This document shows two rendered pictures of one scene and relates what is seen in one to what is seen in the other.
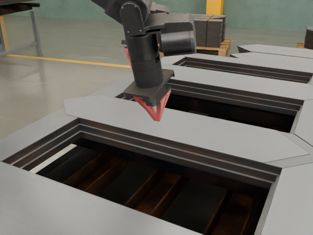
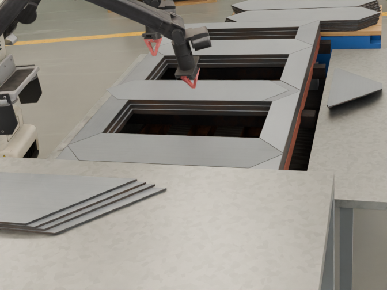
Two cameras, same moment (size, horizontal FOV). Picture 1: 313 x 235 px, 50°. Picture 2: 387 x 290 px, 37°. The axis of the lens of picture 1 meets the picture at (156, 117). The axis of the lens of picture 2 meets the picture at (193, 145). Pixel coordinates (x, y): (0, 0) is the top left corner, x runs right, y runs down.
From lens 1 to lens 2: 1.36 m
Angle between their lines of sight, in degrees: 9
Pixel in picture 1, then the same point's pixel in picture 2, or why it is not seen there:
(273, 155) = (266, 95)
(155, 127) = (187, 94)
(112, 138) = (159, 109)
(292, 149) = (278, 90)
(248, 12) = not seen: outside the picture
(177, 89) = not seen: hidden behind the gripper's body
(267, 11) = not seen: outside the picture
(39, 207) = (145, 145)
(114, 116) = (154, 93)
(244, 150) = (249, 96)
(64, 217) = (162, 145)
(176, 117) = (198, 85)
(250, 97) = (249, 59)
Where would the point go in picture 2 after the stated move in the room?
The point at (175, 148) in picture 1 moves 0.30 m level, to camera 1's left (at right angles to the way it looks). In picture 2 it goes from (205, 105) to (126, 121)
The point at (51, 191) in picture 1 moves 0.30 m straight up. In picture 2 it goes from (145, 138) to (130, 56)
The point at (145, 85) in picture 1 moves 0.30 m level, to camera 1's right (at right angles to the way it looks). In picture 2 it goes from (186, 68) to (271, 52)
